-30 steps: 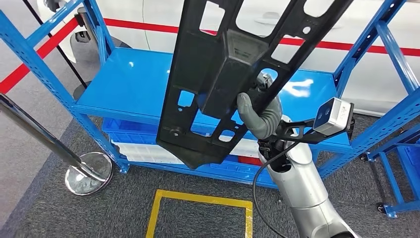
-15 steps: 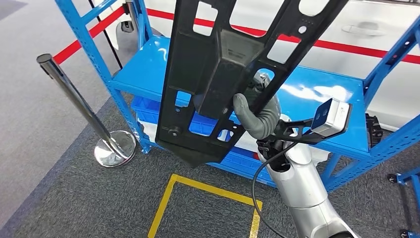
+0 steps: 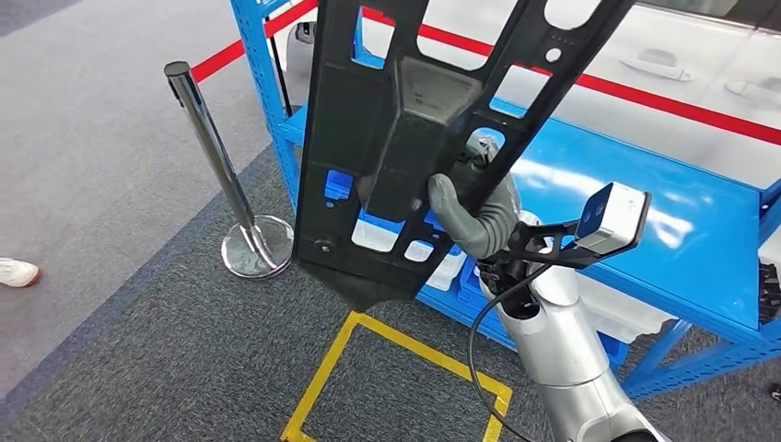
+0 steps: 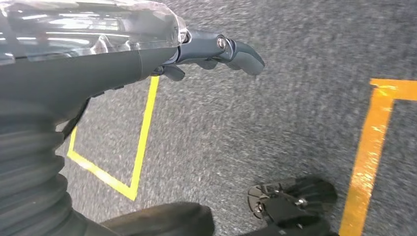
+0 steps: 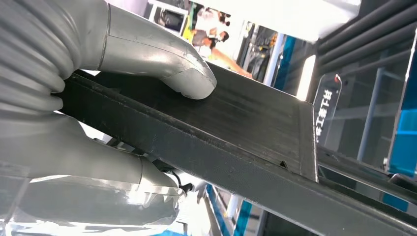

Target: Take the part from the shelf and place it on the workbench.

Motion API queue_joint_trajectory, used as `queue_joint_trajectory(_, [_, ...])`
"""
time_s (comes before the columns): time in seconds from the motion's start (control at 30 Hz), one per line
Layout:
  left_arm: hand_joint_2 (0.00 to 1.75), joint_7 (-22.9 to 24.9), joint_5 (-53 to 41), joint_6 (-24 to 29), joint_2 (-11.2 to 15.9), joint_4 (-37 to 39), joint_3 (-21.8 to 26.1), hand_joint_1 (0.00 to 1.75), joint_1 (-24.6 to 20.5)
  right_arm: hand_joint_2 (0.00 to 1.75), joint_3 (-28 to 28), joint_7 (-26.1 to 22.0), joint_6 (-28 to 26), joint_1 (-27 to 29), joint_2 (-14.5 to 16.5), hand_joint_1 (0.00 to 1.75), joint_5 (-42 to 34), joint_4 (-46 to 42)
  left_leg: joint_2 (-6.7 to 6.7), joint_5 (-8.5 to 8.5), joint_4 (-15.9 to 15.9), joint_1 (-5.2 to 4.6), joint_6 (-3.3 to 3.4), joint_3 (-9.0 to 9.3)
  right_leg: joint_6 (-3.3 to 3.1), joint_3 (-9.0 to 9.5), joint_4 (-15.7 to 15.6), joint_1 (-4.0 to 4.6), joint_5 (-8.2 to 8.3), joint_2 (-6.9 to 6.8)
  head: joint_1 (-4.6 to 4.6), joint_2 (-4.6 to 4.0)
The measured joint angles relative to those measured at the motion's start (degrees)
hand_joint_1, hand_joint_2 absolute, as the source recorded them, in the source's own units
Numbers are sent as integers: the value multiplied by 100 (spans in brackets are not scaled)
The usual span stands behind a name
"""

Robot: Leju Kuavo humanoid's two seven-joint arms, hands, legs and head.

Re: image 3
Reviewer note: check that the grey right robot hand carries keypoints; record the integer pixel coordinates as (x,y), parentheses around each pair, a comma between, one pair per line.
(448,213)

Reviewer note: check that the black plastic panel part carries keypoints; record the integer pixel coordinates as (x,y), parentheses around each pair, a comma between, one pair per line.
(341,122)

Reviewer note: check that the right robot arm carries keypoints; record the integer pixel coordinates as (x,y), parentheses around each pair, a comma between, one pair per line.
(549,341)

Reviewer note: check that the blue metal shelf rack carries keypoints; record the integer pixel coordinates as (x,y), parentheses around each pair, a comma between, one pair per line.
(671,232)

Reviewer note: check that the grey round stand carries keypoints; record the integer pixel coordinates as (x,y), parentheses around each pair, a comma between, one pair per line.
(302,67)

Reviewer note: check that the white car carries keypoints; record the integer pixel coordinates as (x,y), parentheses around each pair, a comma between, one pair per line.
(641,131)

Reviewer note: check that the yellow floor tape square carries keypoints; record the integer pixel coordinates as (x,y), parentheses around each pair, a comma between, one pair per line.
(317,378)

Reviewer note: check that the red barrier belt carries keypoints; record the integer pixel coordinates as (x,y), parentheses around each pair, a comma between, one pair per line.
(671,105)
(213,63)

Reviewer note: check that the person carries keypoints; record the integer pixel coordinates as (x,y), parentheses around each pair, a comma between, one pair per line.
(18,273)

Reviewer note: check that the black right camera bracket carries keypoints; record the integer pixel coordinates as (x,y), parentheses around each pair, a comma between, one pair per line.
(537,244)

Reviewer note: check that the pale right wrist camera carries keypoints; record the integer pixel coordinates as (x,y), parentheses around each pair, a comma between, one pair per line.
(616,219)

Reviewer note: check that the chrome stanchion post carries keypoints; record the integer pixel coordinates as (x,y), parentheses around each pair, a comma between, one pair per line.
(256,247)

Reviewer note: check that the thin stanchion post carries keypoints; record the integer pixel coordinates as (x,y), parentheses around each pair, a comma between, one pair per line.
(278,67)

